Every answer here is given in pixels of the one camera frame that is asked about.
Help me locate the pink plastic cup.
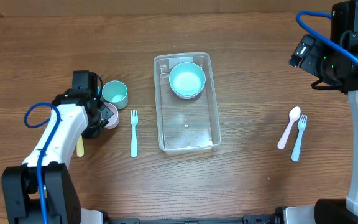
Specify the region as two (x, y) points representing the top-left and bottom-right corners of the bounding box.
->
(104, 102), (119, 129)

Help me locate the blue plastic cup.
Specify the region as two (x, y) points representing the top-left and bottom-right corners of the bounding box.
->
(97, 86), (101, 97)

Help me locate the green plastic cup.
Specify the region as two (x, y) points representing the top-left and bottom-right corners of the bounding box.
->
(102, 80), (129, 110)

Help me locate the blue plastic bowl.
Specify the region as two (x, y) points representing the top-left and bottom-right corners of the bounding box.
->
(170, 85), (204, 95)

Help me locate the teal plastic bowl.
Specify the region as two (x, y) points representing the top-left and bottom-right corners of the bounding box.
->
(169, 62), (206, 86)

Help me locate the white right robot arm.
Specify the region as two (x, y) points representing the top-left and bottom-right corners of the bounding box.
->
(280, 57), (358, 223)

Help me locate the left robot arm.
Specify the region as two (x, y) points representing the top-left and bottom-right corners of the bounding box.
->
(1, 89), (109, 223)

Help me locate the clear plastic container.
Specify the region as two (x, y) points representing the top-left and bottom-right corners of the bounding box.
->
(154, 52), (221, 153)

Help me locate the light blue plastic fork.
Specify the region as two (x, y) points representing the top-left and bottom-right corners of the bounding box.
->
(291, 114), (308, 162)
(130, 110), (139, 157)

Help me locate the yellow plastic fork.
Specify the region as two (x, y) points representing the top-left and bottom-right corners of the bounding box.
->
(76, 135), (85, 157)

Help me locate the pink plastic spoon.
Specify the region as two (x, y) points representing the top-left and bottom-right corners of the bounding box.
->
(277, 106), (301, 149)

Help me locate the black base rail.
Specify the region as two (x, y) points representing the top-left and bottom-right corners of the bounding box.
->
(102, 211), (283, 224)

